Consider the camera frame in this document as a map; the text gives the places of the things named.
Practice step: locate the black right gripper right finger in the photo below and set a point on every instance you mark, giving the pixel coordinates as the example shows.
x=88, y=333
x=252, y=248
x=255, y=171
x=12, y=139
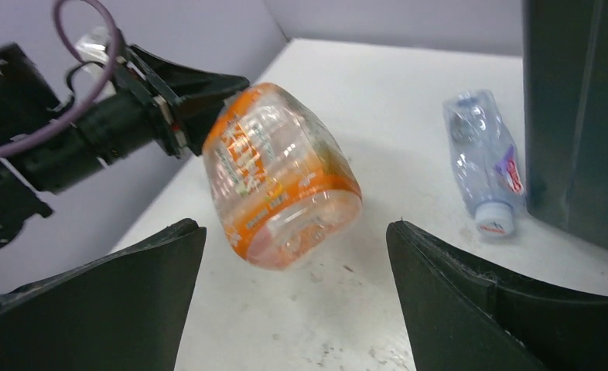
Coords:
x=462, y=312

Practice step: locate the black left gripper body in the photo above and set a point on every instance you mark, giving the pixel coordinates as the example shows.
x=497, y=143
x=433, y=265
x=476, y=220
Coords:
x=144, y=108

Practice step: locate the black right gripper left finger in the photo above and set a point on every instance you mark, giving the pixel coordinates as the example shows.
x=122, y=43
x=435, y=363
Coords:
x=124, y=311

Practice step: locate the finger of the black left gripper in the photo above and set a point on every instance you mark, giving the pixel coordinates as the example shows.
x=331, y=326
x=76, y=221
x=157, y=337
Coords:
x=188, y=100

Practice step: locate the crushed orange bottle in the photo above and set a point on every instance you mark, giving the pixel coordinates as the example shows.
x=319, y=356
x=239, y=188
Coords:
x=279, y=181

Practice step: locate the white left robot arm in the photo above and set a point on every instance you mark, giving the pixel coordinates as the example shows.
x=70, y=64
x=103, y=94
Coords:
x=49, y=145

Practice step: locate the dark green plastic trash bin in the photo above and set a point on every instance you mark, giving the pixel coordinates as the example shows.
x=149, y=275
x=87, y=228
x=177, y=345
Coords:
x=566, y=115

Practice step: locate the crushed clear bottle white cap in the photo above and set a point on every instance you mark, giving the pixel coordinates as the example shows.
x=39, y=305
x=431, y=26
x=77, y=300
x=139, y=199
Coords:
x=484, y=161

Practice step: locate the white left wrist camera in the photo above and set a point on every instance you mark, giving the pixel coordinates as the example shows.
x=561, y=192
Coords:
x=92, y=48

